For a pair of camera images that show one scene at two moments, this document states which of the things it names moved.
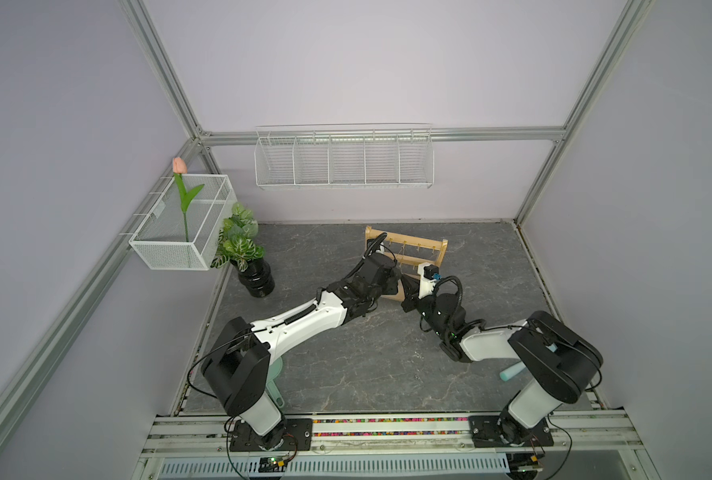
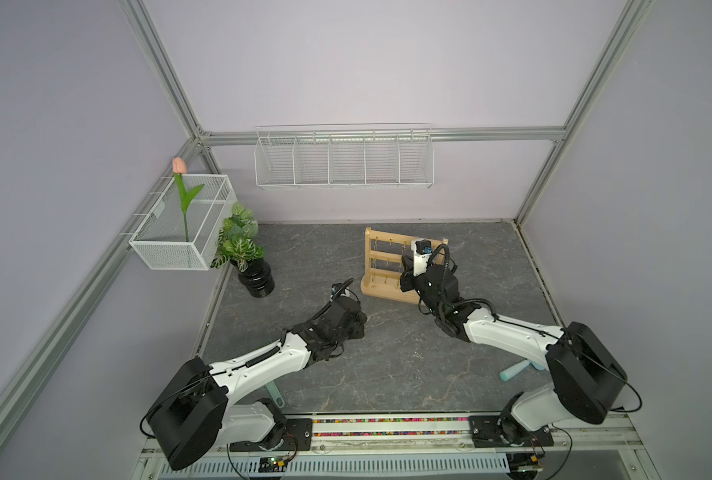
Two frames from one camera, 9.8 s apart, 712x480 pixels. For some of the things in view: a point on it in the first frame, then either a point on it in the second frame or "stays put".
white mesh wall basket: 173,240 stays put
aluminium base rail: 172,435 stays put
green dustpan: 274,369 stays put
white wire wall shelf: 344,156 stays put
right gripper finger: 410,300 to 407,279
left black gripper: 391,283 to 357,332
